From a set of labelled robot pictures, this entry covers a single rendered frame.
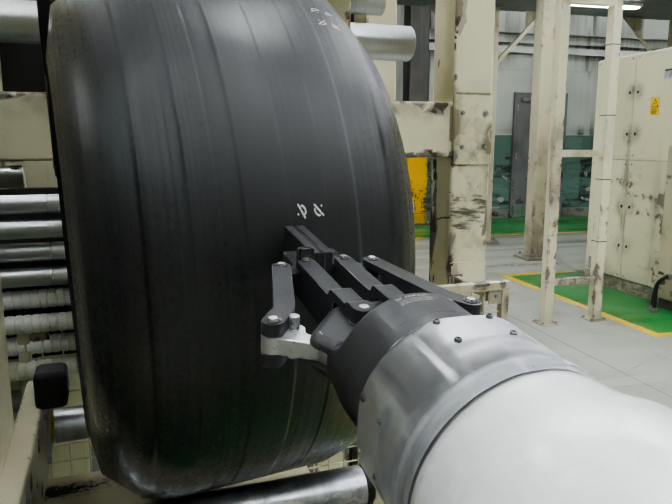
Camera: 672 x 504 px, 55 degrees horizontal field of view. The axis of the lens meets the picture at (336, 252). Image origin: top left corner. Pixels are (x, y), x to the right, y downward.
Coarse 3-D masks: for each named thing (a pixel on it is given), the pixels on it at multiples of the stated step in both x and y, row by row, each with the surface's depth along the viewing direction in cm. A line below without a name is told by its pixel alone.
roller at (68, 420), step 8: (56, 408) 86; (64, 408) 86; (72, 408) 86; (80, 408) 86; (56, 416) 84; (64, 416) 84; (72, 416) 85; (80, 416) 85; (56, 424) 84; (64, 424) 84; (72, 424) 84; (80, 424) 85; (56, 432) 84; (64, 432) 84; (72, 432) 84; (80, 432) 85; (56, 440) 84; (64, 440) 85; (72, 440) 86
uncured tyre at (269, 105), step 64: (64, 0) 57; (128, 0) 52; (192, 0) 54; (256, 0) 57; (320, 0) 61; (64, 64) 50; (128, 64) 48; (192, 64) 49; (256, 64) 51; (320, 64) 54; (64, 128) 50; (128, 128) 46; (192, 128) 47; (256, 128) 49; (320, 128) 51; (384, 128) 55; (64, 192) 51; (128, 192) 46; (192, 192) 46; (256, 192) 48; (320, 192) 50; (384, 192) 53; (128, 256) 46; (192, 256) 46; (256, 256) 48; (384, 256) 53; (128, 320) 47; (192, 320) 47; (256, 320) 49; (128, 384) 49; (192, 384) 49; (256, 384) 51; (320, 384) 54; (128, 448) 53; (192, 448) 53; (256, 448) 56; (320, 448) 62
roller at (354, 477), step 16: (272, 480) 68; (288, 480) 67; (304, 480) 67; (320, 480) 68; (336, 480) 68; (352, 480) 68; (368, 480) 69; (192, 496) 64; (208, 496) 64; (224, 496) 64; (240, 496) 65; (256, 496) 65; (272, 496) 65; (288, 496) 66; (304, 496) 66; (320, 496) 67; (336, 496) 67; (352, 496) 68; (368, 496) 69
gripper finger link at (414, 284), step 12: (372, 264) 41; (384, 264) 41; (384, 276) 41; (396, 276) 39; (408, 276) 39; (408, 288) 39; (420, 288) 38; (432, 288) 38; (456, 300) 36; (468, 300) 36
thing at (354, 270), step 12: (336, 264) 42; (348, 264) 41; (348, 276) 40; (360, 276) 39; (372, 276) 39; (360, 288) 38; (372, 288) 36; (384, 288) 36; (396, 288) 36; (372, 300) 36; (384, 300) 35
